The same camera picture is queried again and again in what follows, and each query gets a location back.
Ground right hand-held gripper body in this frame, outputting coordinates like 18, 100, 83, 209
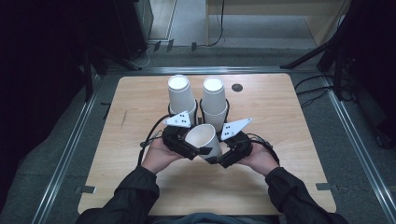
217, 117, 254, 170

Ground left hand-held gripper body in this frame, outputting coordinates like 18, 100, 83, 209
161, 110, 202, 161

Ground single white paper cup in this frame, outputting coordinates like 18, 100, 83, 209
184, 123, 223, 161

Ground stack of white paper cups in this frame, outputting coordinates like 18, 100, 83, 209
201, 76, 229, 133
167, 74, 199, 127

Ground person's right hand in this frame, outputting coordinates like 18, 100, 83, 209
237, 142, 280, 177

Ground person's left hand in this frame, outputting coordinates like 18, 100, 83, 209
140, 137, 185, 175

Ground person's dark clothing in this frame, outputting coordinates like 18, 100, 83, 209
148, 212, 281, 224

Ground grey tape piece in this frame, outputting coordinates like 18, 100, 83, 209
315, 182, 339, 191
74, 185, 97, 194

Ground black metal stand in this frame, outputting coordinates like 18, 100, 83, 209
81, 43, 143, 104

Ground dark cabinet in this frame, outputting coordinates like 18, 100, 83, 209
113, 0, 154, 61

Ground black tripod stand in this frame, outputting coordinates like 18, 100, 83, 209
279, 0, 396, 101

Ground light wooden furniture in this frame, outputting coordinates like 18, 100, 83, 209
205, 0, 351, 48

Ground right hand-held gripper cable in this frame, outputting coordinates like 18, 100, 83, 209
248, 133, 280, 166

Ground black floor cables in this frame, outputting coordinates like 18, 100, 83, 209
293, 74, 336, 109

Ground metal floor rail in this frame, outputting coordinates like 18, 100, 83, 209
321, 74, 396, 224
31, 74, 101, 224

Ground black hanging cable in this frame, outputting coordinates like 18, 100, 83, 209
206, 0, 226, 49

